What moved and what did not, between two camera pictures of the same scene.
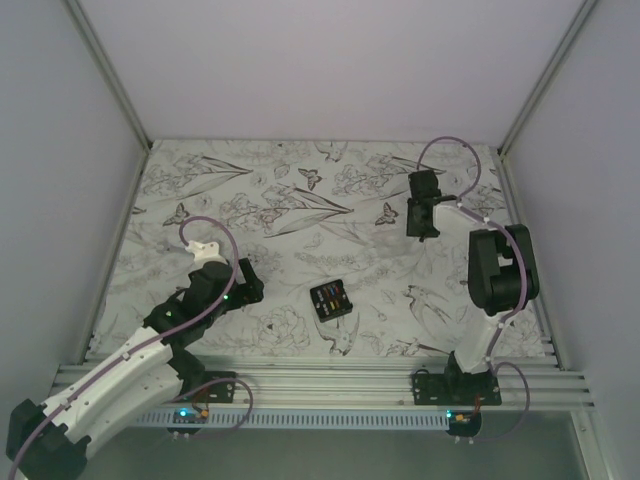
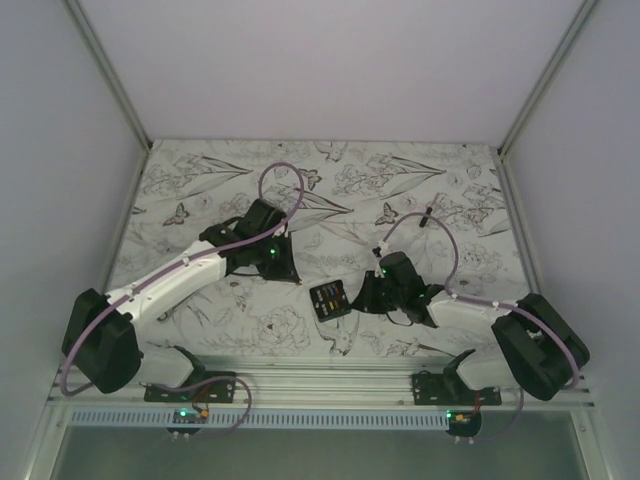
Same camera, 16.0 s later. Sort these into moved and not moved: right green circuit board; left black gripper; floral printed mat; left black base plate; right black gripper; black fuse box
Moved: left black gripper; right black gripper
Not moved: floral printed mat; right green circuit board; black fuse box; left black base plate
